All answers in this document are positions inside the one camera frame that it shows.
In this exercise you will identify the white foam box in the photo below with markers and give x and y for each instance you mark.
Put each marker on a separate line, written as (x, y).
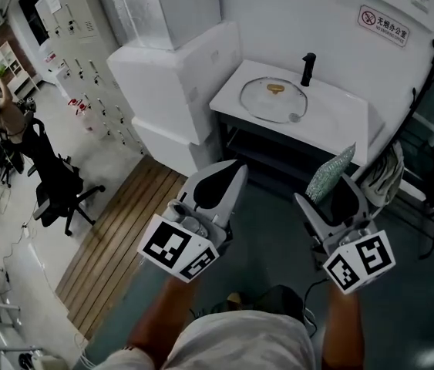
(170, 149)
(170, 83)

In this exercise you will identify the black office chair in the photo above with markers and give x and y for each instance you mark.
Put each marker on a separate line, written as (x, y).
(54, 183)

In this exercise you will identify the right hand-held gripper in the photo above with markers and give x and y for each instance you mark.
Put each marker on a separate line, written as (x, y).
(371, 256)

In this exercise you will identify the white locker cabinet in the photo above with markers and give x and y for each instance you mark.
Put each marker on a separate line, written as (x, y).
(78, 25)

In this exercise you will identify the pale hanging towel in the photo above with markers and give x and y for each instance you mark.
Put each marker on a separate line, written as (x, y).
(384, 179)

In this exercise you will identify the person's right forearm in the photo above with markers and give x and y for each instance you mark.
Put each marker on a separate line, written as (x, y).
(344, 330)

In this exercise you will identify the wooden slat platform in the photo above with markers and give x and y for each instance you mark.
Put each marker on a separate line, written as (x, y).
(116, 245)

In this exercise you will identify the green drink bottle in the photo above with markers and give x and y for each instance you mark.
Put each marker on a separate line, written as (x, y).
(0, 69)

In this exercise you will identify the person's white shirt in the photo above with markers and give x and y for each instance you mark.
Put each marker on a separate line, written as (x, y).
(239, 345)

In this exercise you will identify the green scrubbing sponge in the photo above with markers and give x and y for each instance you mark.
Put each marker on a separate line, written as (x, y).
(330, 172)

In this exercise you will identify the dark sink cabinet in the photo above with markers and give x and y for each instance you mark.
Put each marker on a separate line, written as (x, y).
(278, 156)

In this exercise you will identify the black faucet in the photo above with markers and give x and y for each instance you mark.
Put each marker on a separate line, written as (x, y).
(308, 69)

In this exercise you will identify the white open shelf unit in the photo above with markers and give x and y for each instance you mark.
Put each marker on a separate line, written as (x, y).
(8, 68)

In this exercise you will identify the no smoking wall sign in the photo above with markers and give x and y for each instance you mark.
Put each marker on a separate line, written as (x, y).
(384, 25)

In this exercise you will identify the metal sink drain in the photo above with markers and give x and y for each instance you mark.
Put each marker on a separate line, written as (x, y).
(295, 117)

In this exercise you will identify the white sink basin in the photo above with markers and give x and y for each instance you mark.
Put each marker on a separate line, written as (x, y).
(340, 110)

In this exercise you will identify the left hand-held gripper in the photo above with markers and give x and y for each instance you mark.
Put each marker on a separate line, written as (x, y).
(166, 245)

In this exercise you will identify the person's black trousers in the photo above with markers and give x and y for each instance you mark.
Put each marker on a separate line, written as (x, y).
(278, 299)

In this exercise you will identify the person's left forearm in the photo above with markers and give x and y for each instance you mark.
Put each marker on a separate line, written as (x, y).
(162, 314)

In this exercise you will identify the black metal rack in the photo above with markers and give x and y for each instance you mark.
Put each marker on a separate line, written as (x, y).
(432, 160)

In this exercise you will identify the person's left shoe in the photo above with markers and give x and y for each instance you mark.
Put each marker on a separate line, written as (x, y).
(236, 298)

